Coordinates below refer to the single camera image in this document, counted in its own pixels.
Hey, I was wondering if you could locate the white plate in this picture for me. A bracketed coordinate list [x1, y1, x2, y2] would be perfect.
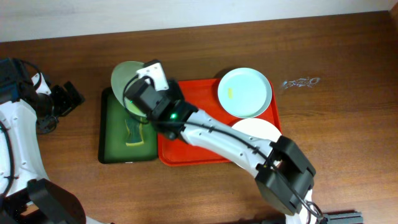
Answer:
[229, 118, 283, 170]

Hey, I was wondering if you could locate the red plastic tray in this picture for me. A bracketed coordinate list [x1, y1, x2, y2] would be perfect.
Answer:
[158, 78, 282, 166]

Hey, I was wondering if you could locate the light blue plate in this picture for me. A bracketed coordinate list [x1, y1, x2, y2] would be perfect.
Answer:
[217, 68, 272, 118]

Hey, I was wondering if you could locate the dark green tray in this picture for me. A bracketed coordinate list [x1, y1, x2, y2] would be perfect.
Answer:
[98, 87, 158, 164]

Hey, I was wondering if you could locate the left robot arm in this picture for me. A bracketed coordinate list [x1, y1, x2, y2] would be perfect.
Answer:
[1, 58, 95, 224]

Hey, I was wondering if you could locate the pale green plate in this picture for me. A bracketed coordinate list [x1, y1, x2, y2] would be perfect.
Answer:
[111, 61, 146, 118]

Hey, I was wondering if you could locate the yellow green scrub sponge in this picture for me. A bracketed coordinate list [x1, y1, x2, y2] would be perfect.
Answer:
[125, 119, 144, 147]

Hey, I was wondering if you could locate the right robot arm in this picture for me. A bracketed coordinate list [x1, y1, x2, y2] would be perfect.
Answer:
[122, 76, 364, 223]

